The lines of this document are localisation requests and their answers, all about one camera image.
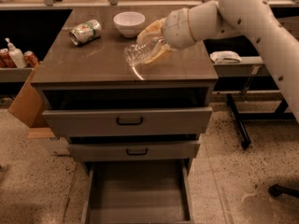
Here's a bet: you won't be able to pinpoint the grey left shelf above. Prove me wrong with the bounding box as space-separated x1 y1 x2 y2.
0 67 32 83

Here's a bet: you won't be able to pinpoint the grey middle drawer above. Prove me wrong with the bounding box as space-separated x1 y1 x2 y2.
67 140 200 162

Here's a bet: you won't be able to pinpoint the grey shelf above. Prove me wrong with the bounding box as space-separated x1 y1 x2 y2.
213 56 269 77
0 67 32 83

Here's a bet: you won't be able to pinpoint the grey right shelf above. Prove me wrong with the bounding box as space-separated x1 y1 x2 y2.
213 56 269 77

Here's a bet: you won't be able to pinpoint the folded white cloth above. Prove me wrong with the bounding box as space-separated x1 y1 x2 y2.
210 50 241 63

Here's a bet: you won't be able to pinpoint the clear plastic water bottle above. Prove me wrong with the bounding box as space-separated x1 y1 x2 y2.
124 37 164 67

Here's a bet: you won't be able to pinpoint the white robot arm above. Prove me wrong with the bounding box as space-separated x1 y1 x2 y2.
137 0 299 121

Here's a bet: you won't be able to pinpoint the grey top drawer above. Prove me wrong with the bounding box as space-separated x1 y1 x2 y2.
43 106 212 137

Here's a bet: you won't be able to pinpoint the black office chair base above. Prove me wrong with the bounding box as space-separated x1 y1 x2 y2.
268 184 299 198

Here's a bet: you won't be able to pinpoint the crushed green soda can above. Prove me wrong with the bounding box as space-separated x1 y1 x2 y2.
69 20 102 46

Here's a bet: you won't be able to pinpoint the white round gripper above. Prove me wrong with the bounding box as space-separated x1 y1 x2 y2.
136 8 196 64

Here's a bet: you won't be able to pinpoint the cardboard box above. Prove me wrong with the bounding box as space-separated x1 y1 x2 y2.
8 65 48 128

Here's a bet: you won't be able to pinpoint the grey open bottom drawer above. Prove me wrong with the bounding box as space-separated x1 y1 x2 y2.
81 160 194 224

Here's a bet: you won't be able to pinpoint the black table leg frame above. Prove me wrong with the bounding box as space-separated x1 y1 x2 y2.
226 93 295 149

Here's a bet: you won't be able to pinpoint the white box on floor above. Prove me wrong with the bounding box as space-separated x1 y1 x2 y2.
27 128 70 156

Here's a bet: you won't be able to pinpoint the red soda can at edge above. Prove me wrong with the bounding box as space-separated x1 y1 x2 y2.
0 49 15 68

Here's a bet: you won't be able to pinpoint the white pump bottle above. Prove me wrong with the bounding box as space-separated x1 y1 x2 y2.
6 38 27 68

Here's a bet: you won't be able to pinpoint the grey drawer cabinet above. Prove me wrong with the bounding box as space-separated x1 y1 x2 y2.
30 6 219 110

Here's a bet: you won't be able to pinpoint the white bowl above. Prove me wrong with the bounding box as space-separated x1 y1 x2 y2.
113 11 146 38

